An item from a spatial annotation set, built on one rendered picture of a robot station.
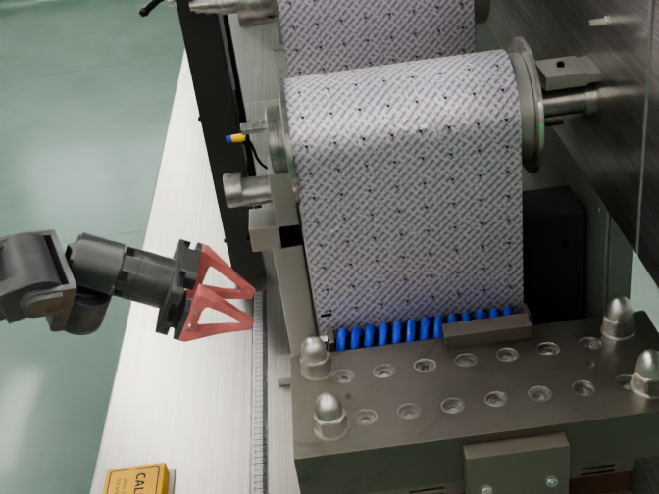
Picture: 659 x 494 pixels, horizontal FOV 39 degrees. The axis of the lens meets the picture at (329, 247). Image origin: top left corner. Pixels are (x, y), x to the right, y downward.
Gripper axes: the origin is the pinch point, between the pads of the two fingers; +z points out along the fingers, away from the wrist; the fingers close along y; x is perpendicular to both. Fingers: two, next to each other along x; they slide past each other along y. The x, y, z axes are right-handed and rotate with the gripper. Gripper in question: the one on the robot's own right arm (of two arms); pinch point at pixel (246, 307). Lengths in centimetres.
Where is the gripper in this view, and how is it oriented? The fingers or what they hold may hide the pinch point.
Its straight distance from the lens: 104.9
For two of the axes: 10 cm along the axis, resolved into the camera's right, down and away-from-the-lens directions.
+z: 9.3, 2.9, 2.4
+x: 3.7, -7.9, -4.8
